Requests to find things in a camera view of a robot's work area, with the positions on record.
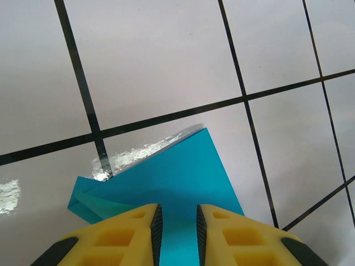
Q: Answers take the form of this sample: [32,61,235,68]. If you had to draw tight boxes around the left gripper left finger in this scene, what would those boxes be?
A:
[30,203,163,266]

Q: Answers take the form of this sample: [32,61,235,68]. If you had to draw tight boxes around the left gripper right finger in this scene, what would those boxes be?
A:
[196,204,331,266]

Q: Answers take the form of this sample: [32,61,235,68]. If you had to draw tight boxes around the blue square paper sheet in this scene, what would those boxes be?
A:
[67,127,245,266]

